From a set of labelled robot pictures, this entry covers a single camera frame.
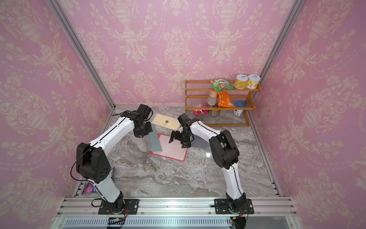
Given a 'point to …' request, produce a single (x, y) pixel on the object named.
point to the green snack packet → (221, 84)
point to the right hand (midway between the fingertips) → (175, 143)
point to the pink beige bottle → (211, 99)
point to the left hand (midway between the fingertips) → (149, 133)
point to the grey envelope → (199, 142)
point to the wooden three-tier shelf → (197, 91)
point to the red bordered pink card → (172, 150)
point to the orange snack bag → (224, 99)
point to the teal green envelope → (155, 142)
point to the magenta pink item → (203, 105)
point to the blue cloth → (240, 103)
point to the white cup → (238, 112)
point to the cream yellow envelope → (166, 121)
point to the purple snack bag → (90, 187)
